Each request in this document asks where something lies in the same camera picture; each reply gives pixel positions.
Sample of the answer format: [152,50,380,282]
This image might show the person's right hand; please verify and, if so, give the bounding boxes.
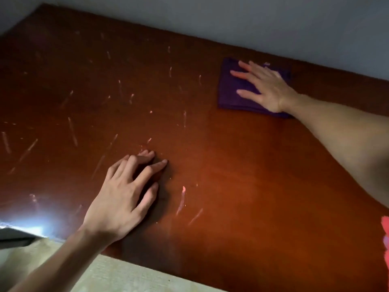
[230,60,300,114]

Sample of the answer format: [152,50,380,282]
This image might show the person's left hand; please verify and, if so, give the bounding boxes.
[81,150,168,245]

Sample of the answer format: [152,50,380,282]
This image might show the purple cloth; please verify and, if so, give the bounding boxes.
[217,57,295,119]

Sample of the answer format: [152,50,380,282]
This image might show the person's left forearm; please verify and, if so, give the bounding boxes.
[7,225,110,292]

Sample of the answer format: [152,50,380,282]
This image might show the person's right forearm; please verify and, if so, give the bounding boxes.
[284,93,389,209]

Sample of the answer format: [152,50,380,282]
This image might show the red and pink garment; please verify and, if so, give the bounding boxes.
[381,216,389,272]

